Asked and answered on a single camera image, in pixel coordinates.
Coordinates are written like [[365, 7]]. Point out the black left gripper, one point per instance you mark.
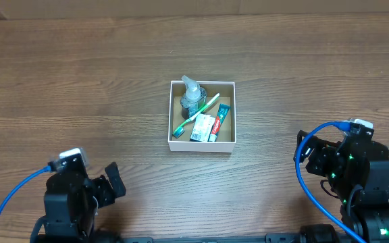
[[107, 196]]

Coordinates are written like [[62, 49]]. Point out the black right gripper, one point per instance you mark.
[[323, 153]]

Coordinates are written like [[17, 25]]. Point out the green toothbrush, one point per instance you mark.
[[180, 129]]

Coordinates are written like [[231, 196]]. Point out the Colgate toothpaste tube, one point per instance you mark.
[[221, 115]]

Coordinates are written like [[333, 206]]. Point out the green white soap package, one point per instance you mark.
[[202, 128]]

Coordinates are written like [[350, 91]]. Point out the clear soap pump bottle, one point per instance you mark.
[[193, 99]]

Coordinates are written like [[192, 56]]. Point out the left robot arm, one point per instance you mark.
[[71, 202]]

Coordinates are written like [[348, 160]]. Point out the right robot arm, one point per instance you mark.
[[357, 170]]

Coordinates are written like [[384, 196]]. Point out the white cardboard box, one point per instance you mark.
[[226, 139]]

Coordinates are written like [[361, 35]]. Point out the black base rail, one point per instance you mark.
[[198, 239]]

